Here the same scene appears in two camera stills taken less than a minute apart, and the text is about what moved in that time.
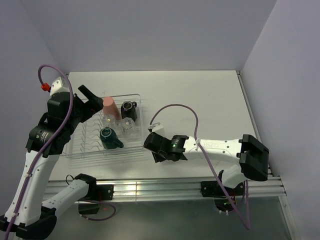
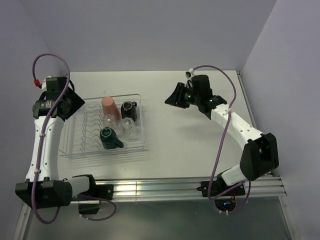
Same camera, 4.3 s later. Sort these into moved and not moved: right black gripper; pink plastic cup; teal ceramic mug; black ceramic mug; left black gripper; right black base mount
Moved: left black gripper; right black gripper
Not moved: right black base mount; black ceramic mug; pink plastic cup; teal ceramic mug
